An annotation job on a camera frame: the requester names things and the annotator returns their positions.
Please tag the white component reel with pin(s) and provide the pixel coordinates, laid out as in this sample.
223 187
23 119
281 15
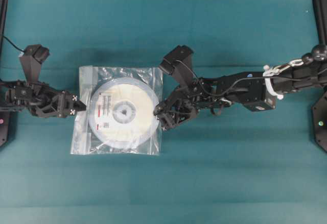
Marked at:
120 113

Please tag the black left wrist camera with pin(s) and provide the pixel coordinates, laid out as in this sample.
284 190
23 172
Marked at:
31 61

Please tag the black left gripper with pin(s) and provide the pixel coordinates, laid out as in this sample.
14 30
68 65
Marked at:
41 100

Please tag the black right frame rail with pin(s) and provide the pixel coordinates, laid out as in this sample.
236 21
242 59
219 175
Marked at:
320 9

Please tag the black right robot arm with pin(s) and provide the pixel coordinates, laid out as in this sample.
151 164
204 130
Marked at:
256 91

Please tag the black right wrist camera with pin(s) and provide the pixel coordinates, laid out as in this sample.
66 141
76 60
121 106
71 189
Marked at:
178 64

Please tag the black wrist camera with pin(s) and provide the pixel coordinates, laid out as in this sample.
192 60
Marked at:
31 61
178 64

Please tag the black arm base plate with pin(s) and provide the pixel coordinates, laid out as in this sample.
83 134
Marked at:
5 122

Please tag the clear zip bag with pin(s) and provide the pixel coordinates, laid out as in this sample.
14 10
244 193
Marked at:
84 142

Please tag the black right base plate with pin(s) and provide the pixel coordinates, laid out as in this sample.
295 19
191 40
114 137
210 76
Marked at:
319 122

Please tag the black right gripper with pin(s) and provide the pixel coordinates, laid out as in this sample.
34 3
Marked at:
185 103

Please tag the black aluminium frame rail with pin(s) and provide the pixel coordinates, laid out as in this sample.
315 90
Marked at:
3 12

